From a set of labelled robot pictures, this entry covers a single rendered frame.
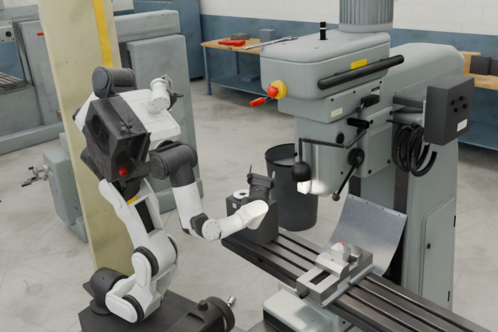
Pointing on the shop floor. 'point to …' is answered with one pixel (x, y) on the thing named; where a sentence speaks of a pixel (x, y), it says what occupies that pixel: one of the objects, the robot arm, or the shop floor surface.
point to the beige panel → (83, 83)
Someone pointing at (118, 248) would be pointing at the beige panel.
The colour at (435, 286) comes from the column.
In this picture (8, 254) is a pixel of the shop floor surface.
